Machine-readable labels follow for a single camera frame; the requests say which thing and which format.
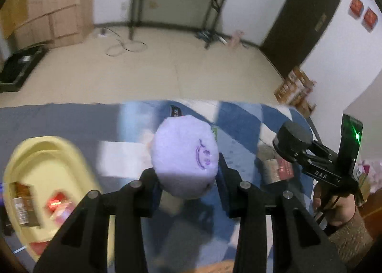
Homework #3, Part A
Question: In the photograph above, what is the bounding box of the black folding table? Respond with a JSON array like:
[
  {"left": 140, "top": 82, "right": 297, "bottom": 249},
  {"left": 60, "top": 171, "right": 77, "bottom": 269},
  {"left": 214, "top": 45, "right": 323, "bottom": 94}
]
[{"left": 127, "top": 0, "right": 226, "bottom": 49}]

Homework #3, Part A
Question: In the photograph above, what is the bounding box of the dark brown tall box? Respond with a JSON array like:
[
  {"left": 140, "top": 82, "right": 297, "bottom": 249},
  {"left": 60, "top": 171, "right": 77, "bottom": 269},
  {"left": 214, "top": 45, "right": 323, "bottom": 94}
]
[{"left": 12, "top": 182, "right": 40, "bottom": 227}]

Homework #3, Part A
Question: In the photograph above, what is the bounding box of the purple plush toy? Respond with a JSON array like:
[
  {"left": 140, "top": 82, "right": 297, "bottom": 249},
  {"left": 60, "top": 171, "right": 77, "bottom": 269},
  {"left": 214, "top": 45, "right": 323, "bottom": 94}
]
[{"left": 151, "top": 115, "right": 219, "bottom": 199}]

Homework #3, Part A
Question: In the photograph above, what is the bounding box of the wooden cabinet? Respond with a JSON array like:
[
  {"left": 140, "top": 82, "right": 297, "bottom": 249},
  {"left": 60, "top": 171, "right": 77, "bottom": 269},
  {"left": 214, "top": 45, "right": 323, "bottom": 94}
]
[{"left": 1, "top": 0, "right": 94, "bottom": 50}]

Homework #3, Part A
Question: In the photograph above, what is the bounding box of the white cloth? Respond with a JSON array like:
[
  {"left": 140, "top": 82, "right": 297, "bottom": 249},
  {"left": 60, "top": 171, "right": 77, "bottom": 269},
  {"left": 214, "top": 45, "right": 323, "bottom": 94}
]
[{"left": 96, "top": 141, "right": 152, "bottom": 179}]

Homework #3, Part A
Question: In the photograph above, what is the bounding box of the black cable on floor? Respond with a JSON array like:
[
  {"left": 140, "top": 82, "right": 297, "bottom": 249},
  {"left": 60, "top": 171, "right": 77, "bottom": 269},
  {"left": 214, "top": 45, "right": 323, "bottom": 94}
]
[{"left": 104, "top": 27, "right": 149, "bottom": 58}]

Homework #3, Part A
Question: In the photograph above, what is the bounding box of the pink package on floor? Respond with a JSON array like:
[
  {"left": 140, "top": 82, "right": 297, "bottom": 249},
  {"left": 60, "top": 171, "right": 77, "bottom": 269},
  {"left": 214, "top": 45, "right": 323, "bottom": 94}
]
[{"left": 228, "top": 30, "right": 244, "bottom": 48}]

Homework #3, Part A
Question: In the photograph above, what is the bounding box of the tracker with green light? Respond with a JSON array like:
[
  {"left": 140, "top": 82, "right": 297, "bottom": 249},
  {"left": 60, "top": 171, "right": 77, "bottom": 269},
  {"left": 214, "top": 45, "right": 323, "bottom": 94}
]
[{"left": 335, "top": 114, "right": 363, "bottom": 194}]

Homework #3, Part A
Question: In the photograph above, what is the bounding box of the cardboard box of goods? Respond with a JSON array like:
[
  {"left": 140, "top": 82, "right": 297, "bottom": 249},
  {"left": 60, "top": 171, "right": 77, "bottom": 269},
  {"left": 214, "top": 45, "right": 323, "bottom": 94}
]
[{"left": 274, "top": 67, "right": 316, "bottom": 118}]

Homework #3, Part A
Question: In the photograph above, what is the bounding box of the black suitcase on floor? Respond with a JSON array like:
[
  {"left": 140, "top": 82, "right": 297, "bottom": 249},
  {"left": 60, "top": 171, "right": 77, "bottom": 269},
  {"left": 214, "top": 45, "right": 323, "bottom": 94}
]
[{"left": 0, "top": 43, "right": 48, "bottom": 92}]

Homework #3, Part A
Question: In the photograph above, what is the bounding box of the blue checkered rug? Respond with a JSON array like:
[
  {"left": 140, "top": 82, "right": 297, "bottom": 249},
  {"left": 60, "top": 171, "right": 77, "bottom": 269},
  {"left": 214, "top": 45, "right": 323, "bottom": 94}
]
[{"left": 119, "top": 99, "right": 317, "bottom": 273}]

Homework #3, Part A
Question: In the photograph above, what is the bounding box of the black foam cylinder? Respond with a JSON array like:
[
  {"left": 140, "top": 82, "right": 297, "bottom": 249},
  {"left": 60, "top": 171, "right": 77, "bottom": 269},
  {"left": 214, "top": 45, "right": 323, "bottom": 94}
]
[{"left": 273, "top": 120, "right": 313, "bottom": 163}]

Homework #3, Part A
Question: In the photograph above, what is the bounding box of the person's right hand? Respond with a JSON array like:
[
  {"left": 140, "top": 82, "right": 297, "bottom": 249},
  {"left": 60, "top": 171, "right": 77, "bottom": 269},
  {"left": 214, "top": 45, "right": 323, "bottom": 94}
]
[{"left": 313, "top": 182, "right": 355, "bottom": 228}]

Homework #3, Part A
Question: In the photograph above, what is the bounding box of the dark door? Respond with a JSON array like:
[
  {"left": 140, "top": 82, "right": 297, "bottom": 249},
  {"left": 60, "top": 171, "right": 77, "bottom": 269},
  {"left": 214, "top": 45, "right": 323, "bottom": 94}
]
[{"left": 260, "top": 0, "right": 340, "bottom": 78}]

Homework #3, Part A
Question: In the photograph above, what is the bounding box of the yellow plastic basin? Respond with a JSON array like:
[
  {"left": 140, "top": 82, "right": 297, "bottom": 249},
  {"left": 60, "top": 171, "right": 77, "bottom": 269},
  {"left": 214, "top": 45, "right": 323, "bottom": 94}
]
[{"left": 3, "top": 136, "right": 102, "bottom": 261}]

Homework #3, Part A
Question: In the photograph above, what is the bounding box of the red lighter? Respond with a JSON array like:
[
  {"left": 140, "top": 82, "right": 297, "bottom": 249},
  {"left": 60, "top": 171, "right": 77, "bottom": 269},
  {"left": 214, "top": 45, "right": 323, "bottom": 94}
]
[{"left": 45, "top": 191, "right": 76, "bottom": 225}]

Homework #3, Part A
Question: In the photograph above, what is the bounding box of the red silver box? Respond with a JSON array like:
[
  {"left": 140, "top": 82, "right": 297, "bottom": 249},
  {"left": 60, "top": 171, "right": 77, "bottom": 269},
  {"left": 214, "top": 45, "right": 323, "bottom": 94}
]
[{"left": 257, "top": 144, "right": 294, "bottom": 185}]

